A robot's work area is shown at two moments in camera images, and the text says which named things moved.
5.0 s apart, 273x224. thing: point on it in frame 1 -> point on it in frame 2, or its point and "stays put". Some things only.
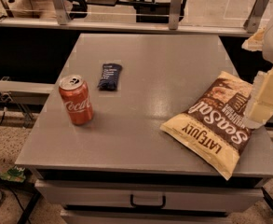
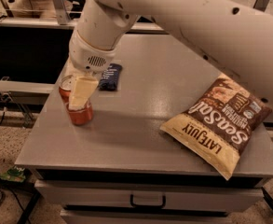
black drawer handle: [131, 198] stays put
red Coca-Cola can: [77, 99] stays put
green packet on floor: [14, 174] stays put
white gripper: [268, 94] -> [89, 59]
